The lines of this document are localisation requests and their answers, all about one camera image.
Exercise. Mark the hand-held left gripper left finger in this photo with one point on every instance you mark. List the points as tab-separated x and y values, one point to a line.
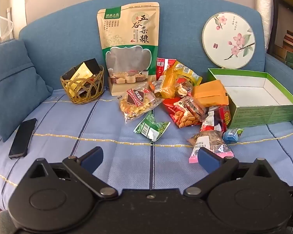
92	155

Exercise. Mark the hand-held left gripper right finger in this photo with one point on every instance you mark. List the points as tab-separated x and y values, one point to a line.
208	160

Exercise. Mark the brown nut packet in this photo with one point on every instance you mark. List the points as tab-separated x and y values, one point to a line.
207	139

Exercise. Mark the red biscuit packet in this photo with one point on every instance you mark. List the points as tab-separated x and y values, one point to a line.
183	117

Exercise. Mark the green pea packet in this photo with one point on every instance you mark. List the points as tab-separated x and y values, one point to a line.
149	126

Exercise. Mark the clear cookie packet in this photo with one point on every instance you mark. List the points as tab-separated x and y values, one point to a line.
136	104

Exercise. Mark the green cardboard box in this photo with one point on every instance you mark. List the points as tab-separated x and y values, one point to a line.
258	114

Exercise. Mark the plain orange packet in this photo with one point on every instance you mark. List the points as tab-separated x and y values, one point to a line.
208	91

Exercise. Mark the clear packet with red insert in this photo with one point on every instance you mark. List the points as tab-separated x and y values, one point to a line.
183	89

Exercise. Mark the orange-yellow corn packet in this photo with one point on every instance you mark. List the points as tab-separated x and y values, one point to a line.
166	84

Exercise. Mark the yellow snack packet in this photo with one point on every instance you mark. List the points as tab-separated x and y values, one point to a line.
188	74

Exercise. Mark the blue checked sheet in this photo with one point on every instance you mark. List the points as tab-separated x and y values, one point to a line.
88	131

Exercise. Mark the small blue candy packet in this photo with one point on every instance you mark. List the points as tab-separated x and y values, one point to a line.
232	135

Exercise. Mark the red and white packet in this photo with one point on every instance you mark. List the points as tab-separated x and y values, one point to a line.
219	118

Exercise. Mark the woven bamboo basket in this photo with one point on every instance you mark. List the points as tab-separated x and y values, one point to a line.
83	98

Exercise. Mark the black smartphone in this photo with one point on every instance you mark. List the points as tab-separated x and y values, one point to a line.
23	139

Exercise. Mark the yellow sachet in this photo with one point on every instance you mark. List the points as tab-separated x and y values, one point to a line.
80	73

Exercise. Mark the small black box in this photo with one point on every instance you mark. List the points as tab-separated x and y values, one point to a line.
91	64

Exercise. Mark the red snack packet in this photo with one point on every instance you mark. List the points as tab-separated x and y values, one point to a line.
162	65

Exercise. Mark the blue pillow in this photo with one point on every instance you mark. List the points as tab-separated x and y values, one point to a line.
12	82

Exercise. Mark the round floral fan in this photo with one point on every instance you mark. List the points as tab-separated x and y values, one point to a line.
227	41

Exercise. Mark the large kraft grain pouch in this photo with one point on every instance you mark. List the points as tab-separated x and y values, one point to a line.
127	29

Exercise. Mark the striped pot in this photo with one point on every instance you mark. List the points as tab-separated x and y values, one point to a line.
289	41

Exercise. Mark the blue sofa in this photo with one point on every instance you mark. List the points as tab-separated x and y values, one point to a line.
185	17

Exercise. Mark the dark storage shelf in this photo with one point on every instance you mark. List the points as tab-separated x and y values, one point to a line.
275	29

